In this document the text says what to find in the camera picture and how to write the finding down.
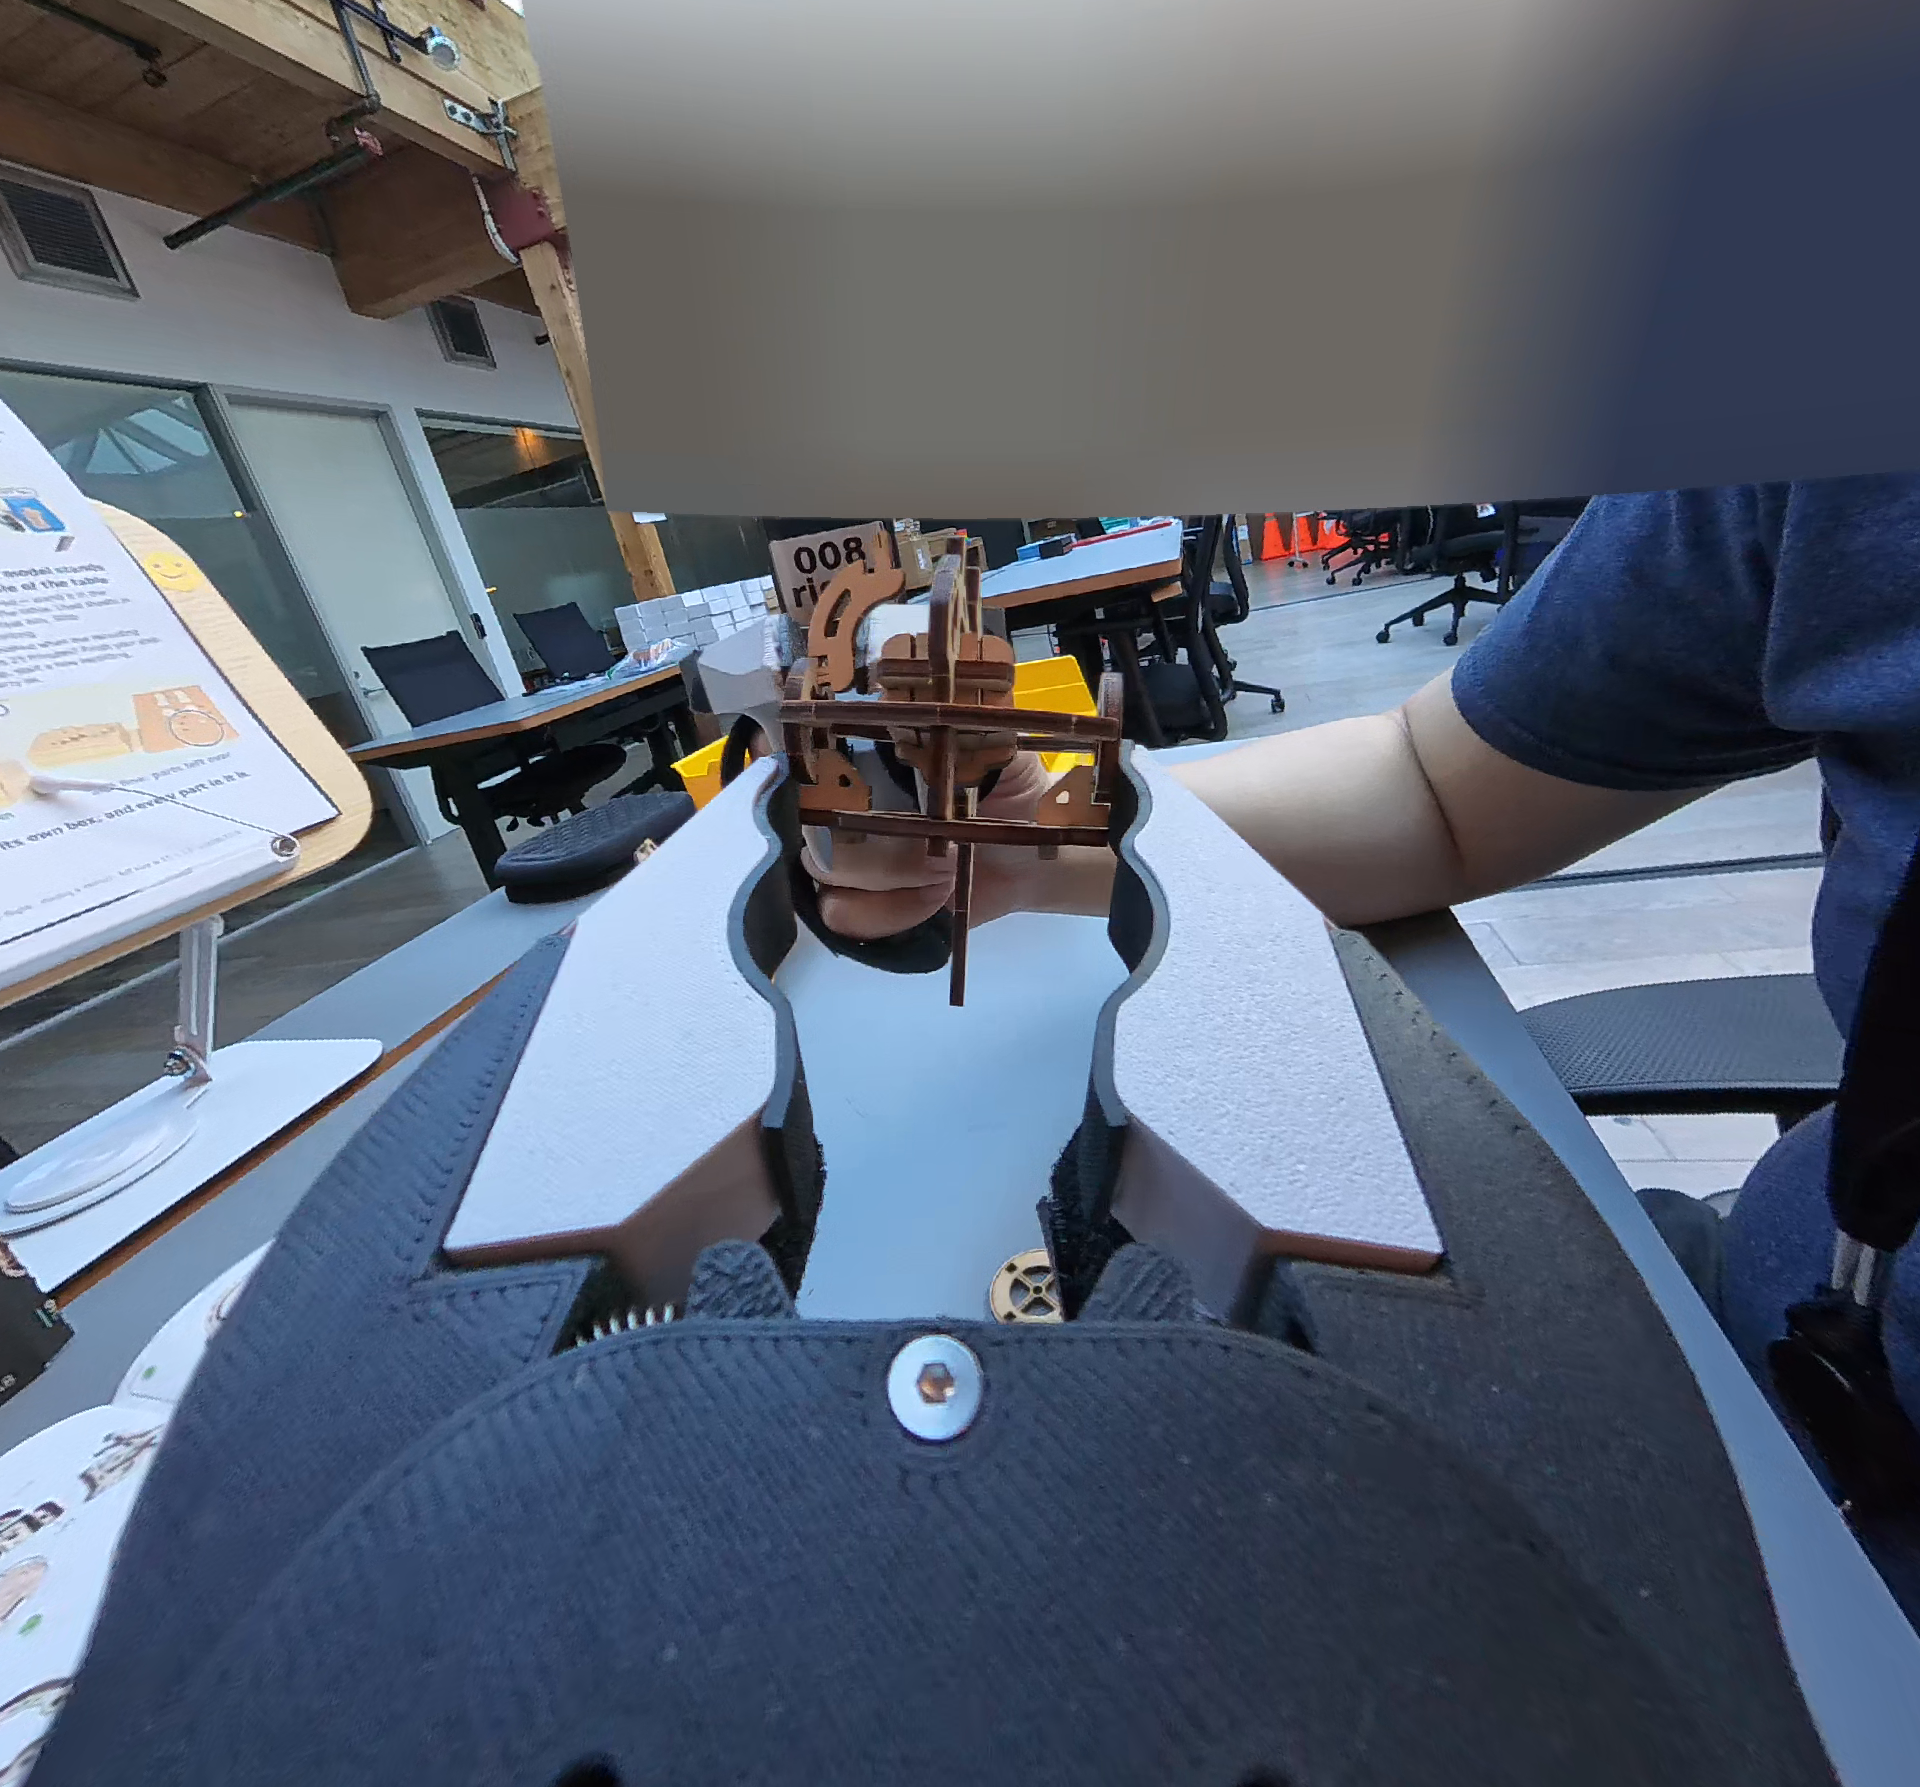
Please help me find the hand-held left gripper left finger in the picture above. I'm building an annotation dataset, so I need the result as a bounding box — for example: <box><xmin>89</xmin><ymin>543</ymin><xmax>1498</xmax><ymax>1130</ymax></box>
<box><xmin>441</xmin><ymin>751</ymin><xmax>826</xmax><ymax>1311</ymax></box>

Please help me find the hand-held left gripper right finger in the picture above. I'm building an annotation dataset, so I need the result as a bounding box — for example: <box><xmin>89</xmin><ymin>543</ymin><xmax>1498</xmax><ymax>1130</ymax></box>
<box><xmin>1092</xmin><ymin>744</ymin><xmax>1453</xmax><ymax>1300</ymax></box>

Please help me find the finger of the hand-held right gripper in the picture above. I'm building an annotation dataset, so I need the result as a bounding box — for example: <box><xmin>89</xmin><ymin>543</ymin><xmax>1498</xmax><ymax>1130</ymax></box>
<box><xmin>681</xmin><ymin>617</ymin><xmax>794</xmax><ymax>728</ymax></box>

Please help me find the wooden model assembly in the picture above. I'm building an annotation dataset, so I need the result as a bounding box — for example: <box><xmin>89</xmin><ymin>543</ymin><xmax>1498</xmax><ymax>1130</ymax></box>
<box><xmin>778</xmin><ymin>533</ymin><xmax>1130</xmax><ymax>1008</ymax></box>

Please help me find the person's right forearm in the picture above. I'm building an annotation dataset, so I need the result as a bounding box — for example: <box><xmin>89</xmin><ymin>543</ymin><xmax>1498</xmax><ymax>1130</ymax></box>
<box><xmin>1162</xmin><ymin>699</ymin><xmax>1711</xmax><ymax>931</ymax></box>

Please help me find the black model kit box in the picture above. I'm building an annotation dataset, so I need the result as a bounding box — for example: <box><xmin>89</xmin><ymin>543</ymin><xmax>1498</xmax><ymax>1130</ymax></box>
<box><xmin>0</xmin><ymin>1224</ymin><xmax>73</xmax><ymax>1408</ymax></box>

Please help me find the printed parts instruction sheet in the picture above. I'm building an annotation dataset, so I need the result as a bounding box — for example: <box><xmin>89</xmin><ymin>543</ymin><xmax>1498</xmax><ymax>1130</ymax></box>
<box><xmin>0</xmin><ymin>1247</ymin><xmax>264</xmax><ymax>1737</ymax></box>

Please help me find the person's right hand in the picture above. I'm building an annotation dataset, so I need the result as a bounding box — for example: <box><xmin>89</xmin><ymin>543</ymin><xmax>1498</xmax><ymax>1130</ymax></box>
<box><xmin>807</xmin><ymin>749</ymin><xmax>1122</xmax><ymax>946</ymax></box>

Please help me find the stack of white boxes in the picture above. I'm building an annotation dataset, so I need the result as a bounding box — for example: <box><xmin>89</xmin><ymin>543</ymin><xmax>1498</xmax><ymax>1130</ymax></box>
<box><xmin>610</xmin><ymin>578</ymin><xmax>784</xmax><ymax>659</ymax></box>

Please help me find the desk with black legs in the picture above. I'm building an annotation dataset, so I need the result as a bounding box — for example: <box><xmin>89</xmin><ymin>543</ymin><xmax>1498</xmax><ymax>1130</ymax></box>
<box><xmin>350</xmin><ymin>654</ymin><xmax>710</xmax><ymax>892</ymax></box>

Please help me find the desk with wooden edge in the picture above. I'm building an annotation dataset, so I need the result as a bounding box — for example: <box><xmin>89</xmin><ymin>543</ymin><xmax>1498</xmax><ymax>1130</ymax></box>
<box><xmin>970</xmin><ymin>549</ymin><xmax>1190</xmax><ymax>649</ymax></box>

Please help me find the yellow plastic bin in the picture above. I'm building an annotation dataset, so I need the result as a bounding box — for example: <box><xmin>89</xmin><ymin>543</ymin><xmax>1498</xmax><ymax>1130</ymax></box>
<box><xmin>673</xmin><ymin>651</ymin><xmax>1101</xmax><ymax>812</ymax></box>

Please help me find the small wooden gear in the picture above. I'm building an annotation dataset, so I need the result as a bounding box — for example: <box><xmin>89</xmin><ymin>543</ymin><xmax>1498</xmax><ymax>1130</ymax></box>
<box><xmin>988</xmin><ymin>1244</ymin><xmax>1070</xmax><ymax>1328</ymax></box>

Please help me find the frosted glass door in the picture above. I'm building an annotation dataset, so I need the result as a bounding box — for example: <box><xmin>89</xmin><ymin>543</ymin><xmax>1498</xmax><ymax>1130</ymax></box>
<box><xmin>221</xmin><ymin>396</ymin><xmax>440</xmax><ymax>770</ymax></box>

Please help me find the wooden clipboard on white stand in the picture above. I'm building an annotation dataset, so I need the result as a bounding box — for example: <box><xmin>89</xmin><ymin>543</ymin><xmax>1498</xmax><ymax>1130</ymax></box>
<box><xmin>0</xmin><ymin>390</ymin><xmax>386</xmax><ymax>1295</ymax></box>

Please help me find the person's trouser leg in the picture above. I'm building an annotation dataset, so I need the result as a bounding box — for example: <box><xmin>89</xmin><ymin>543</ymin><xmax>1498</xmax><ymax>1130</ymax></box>
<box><xmin>1635</xmin><ymin>1104</ymin><xmax>1920</xmax><ymax>1534</ymax></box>

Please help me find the white printed task paper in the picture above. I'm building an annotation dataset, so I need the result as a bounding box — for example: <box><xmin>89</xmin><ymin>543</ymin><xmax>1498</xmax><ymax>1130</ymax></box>
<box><xmin>0</xmin><ymin>399</ymin><xmax>342</xmax><ymax>952</ymax></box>

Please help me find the person's blue t-shirt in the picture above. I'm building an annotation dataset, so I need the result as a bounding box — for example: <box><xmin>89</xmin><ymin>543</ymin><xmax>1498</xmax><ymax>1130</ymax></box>
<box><xmin>1453</xmin><ymin>473</ymin><xmax>1920</xmax><ymax>1084</ymax></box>

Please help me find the wooden support post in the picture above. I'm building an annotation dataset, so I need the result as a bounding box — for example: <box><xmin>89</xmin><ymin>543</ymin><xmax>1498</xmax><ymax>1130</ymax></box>
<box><xmin>517</xmin><ymin>238</ymin><xmax>679</xmax><ymax>608</ymax></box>

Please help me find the large wall vent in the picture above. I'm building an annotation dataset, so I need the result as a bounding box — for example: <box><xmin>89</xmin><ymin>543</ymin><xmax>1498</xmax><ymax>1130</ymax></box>
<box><xmin>0</xmin><ymin>158</ymin><xmax>140</xmax><ymax>305</ymax></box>

